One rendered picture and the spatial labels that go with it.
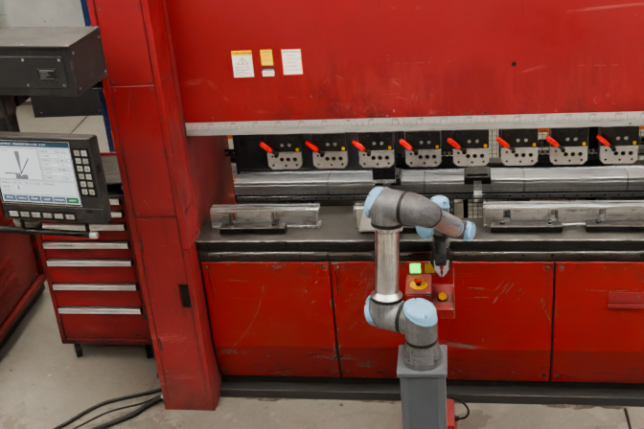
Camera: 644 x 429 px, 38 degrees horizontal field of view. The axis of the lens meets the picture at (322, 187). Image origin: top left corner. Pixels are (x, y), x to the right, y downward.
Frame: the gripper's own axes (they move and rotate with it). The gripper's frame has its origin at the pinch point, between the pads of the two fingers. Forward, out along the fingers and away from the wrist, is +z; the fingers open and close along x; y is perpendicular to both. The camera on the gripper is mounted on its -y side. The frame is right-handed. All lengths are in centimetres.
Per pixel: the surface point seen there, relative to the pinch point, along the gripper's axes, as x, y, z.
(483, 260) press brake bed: -17.5, 22.7, 9.1
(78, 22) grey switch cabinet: 312, 418, 34
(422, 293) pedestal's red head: 8.1, -5.2, 5.4
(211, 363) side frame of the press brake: 110, 15, 61
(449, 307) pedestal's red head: -3.0, -5.0, 12.9
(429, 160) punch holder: 4.3, 36.1, -33.8
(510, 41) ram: -29, 40, -84
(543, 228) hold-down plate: -43, 29, -3
